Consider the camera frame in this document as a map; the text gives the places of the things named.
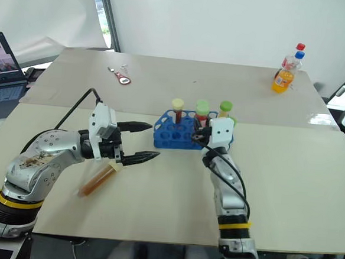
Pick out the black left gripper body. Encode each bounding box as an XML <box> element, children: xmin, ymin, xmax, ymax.
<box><xmin>96</xmin><ymin>121</ymin><xmax>127</xmax><ymax>164</ymax></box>

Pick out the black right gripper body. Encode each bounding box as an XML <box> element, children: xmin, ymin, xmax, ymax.
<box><xmin>191</xmin><ymin>125</ymin><xmax>213</xmax><ymax>145</ymax></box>

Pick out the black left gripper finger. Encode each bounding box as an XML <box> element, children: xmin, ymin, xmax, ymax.
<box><xmin>116</xmin><ymin>119</ymin><xmax>154</xmax><ymax>135</ymax></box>
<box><xmin>121</xmin><ymin>148</ymin><xmax>161</xmax><ymax>169</ymax></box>

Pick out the green-capped red test tube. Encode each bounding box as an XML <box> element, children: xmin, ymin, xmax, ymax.
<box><xmin>193</xmin><ymin>99</ymin><xmax>211</xmax><ymax>129</ymax></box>

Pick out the blue test tube rack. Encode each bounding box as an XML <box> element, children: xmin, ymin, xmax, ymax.
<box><xmin>152</xmin><ymin>106</ymin><xmax>237</xmax><ymax>154</ymax></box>

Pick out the green-capped yellow test tube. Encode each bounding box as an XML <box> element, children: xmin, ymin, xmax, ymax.
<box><xmin>218</xmin><ymin>99</ymin><xmax>235</xmax><ymax>119</ymax></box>

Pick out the cream-capped amber test tube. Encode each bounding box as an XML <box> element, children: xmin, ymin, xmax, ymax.
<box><xmin>77</xmin><ymin>158</ymin><xmax>126</xmax><ymax>201</ymax></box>

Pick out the yellow-capped dark red tube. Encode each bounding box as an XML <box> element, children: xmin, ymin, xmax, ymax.
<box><xmin>170</xmin><ymin>98</ymin><xmax>185</xmax><ymax>125</ymax></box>

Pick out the red bottle opener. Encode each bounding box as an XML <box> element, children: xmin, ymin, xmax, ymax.
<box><xmin>106</xmin><ymin>66</ymin><xmax>133</xmax><ymax>86</ymax></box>

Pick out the orange soda bottle blue cap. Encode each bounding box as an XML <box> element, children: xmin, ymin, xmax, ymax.
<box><xmin>270</xmin><ymin>49</ymin><xmax>305</xmax><ymax>96</ymax></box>

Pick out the black device behind laptop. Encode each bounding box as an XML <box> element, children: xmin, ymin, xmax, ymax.
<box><xmin>23</xmin><ymin>66</ymin><xmax>45</xmax><ymax>83</ymax></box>

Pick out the clear bottle red cap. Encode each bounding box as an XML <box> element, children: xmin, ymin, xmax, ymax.
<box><xmin>279</xmin><ymin>41</ymin><xmax>307</xmax><ymax>75</ymax></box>

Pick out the open laptop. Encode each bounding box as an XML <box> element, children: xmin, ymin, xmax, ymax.
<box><xmin>0</xmin><ymin>31</ymin><xmax>32</xmax><ymax>125</ymax></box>

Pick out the white backdrop sheet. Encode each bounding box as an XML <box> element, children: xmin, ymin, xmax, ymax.
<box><xmin>0</xmin><ymin>0</ymin><xmax>112</xmax><ymax>70</ymax></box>

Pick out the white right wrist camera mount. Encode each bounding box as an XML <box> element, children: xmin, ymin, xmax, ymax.
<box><xmin>207</xmin><ymin>116</ymin><xmax>236</xmax><ymax>150</ymax></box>

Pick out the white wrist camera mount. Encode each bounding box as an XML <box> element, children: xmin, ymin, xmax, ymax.
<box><xmin>86</xmin><ymin>102</ymin><xmax>118</xmax><ymax>161</ymax></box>
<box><xmin>207</xmin><ymin>116</ymin><xmax>236</xmax><ymax>150</ymax></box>

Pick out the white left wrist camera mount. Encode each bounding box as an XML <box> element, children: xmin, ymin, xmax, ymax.
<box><xmin>86</xmin><ymin>102</ymin><xmax>118</xmax><ymax>161</ymax></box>

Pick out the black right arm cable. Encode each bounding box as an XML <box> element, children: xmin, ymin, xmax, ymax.
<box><xmin>187</xmin><ymin>136</ymin><xmax>257</xmax><ymax>226</ymax></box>

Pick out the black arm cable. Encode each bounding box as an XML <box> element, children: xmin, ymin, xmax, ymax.
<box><xmin>21</xmin><ymin>83</ymin><xmax>102</xmax><ymax>159</ymax></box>
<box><xmin>187</xmin><ymin>136</ymin><xmax>257</xmax><ymax>226</ymax></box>

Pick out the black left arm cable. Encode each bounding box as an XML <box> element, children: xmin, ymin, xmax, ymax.
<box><xmin>21</xmin><ymin>83</ymin><xmax>102</xmax><ymax>159</ymax></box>

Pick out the dark window post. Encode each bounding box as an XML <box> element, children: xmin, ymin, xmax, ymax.
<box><xmin>93</xmin><ymin>0</ymin><xmax>125</xmax><ymax>53</ymax></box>

